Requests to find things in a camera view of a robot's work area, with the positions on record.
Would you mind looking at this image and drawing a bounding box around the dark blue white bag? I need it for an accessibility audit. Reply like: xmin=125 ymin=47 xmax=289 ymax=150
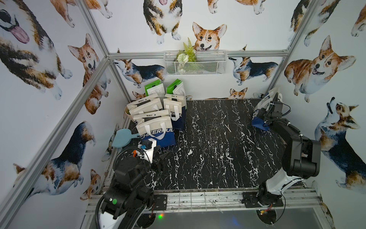
xmin=163 ymin=94 xmax=186 ymax=131

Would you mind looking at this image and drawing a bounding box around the green white takeout bag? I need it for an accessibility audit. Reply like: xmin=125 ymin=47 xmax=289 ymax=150
xmin=144 ymin=80 xmax=165 ymax=97

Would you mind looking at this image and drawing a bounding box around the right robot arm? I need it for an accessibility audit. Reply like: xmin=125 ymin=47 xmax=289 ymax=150
xmin=252 ymin=92 xmax=321 ymax=206

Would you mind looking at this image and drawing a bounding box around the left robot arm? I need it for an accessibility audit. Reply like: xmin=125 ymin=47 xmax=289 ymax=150
xmin=94 ymin=147 xmax=172 ymax=229

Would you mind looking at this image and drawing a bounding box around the light blue dustpan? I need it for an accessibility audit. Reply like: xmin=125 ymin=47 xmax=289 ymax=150
xmin=112 ymin=128 xmax=140 ymax=148

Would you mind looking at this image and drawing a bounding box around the artificial fern with flower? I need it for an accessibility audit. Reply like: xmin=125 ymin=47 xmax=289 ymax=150
xmin=174 ymin=38 xmax=197 ymax=74

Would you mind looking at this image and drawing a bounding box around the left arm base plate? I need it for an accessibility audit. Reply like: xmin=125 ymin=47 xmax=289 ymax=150
xmin=149 ymin=194 xmax=168 ymax=211

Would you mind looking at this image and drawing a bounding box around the aluminium frame rail front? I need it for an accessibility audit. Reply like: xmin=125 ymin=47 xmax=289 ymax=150
xmin=85 ymin=191 xmax=322 ymax=215

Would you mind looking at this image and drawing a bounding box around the white wire wall basket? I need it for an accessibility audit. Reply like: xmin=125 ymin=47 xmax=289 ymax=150
xmin=164 ymin=51 xmax=228 ymax=76

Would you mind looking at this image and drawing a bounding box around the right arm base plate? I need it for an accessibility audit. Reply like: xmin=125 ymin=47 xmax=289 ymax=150
xmin=241 ymin=192 xmax=284 ymax=208

